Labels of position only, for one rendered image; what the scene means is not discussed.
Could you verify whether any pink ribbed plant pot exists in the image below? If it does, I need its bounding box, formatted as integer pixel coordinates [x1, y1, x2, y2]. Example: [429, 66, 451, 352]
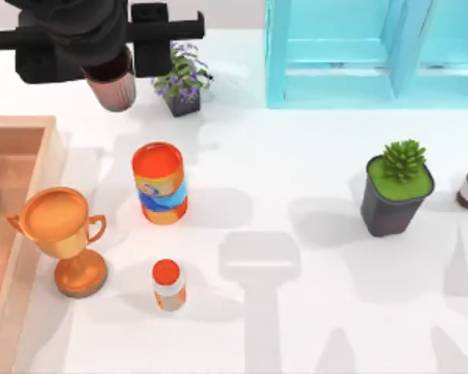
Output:
[83, 49, 137, 114]

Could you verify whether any purple flower plant pot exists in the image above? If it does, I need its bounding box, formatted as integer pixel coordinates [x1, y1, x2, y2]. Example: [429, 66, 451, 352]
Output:
[151, 41, 215, 118]

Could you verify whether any shallow salmon-coloured box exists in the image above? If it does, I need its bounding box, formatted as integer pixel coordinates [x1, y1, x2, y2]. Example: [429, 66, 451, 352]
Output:
[0, 115, 68, 374]

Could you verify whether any orange and blue can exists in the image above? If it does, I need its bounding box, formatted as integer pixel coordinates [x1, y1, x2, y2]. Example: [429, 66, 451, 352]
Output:
[131, 140, 190, 227]

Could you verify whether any gold trophy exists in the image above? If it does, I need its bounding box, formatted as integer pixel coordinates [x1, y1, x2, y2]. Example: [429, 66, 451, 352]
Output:
[5, 186, 110, 301]

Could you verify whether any light blue rack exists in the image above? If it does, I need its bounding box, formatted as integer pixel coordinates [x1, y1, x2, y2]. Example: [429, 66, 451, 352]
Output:
[264, 0, 468, 111]

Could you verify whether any orange-capped bottle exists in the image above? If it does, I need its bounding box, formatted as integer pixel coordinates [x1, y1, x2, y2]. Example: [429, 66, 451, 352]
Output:
[151, 258, 188, 314]

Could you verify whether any green succulent in dark pot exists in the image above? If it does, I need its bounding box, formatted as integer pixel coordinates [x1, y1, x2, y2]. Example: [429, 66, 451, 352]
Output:
[360, 139, 435, 238]

